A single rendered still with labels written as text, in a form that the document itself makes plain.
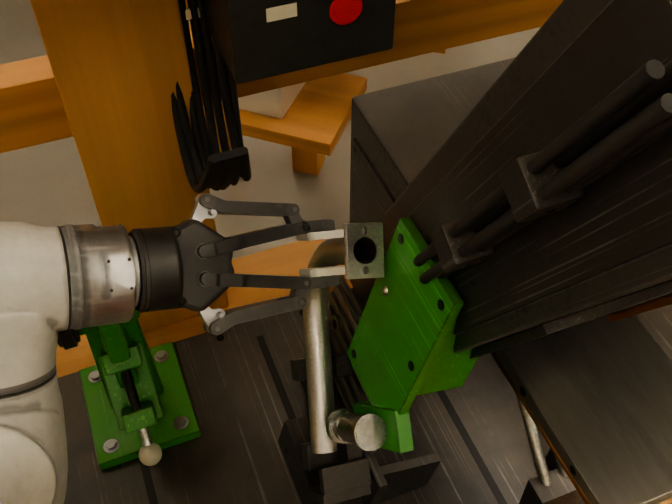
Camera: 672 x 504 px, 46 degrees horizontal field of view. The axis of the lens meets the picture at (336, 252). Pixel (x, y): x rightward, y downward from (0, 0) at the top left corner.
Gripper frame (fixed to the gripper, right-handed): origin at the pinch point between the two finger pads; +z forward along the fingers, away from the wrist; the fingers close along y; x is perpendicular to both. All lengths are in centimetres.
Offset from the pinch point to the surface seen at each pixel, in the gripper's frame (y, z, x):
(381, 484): -27.1, 6.9, 7.0
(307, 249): -1.4, 16.4, 44.7
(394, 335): -8.8, 4.8, -2.1
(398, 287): -3.9, 4.8, -3.7
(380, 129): 13.1, 10.7, 8.1
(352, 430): -18.6, 1.1, 1.4
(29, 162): 30, -9, 219
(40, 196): 17, -8, 206
